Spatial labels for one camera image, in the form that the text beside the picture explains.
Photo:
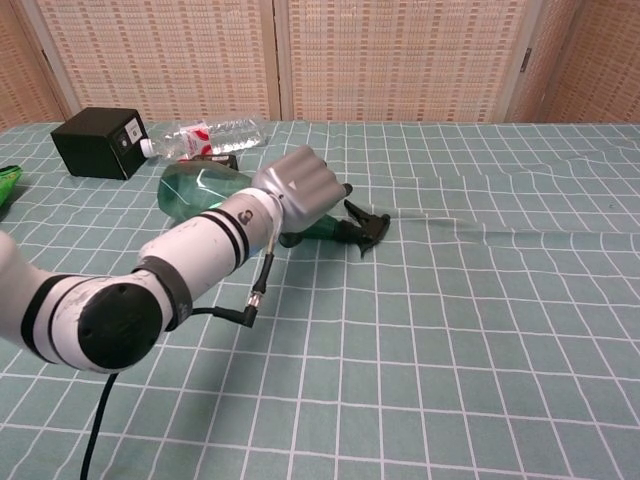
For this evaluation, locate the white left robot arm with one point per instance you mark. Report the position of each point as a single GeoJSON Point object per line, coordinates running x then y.
{"type": "Point", "coordinates": [200, 250]}

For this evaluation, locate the black cube box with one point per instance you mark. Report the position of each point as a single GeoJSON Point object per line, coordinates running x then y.
{"type": "Point", "coordinates": [87, 145]}

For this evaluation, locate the small black device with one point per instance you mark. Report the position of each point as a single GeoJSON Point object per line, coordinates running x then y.
{"type": "Point", "coordinates": [221, 159]}

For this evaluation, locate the green translucent spray bottle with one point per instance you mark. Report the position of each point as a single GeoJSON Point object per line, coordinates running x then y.
{"type": "Point", "coordinates": [200, 190]}

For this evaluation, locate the clear plastic water bottle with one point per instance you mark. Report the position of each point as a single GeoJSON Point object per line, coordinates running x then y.
{"type": "Point", "coordinates": [230, 132]}

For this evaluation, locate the green snack packet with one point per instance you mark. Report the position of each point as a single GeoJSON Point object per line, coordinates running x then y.
{"type": "Point", "coordinates": [9, 187]}

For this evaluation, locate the metal screen hinge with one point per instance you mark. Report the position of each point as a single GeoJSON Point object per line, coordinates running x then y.
{"type": "Point", "coordinates": [525, 60]}

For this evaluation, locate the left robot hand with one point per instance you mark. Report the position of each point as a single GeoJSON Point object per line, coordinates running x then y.
{"type": "Point", "coordinates": [300, 190]}

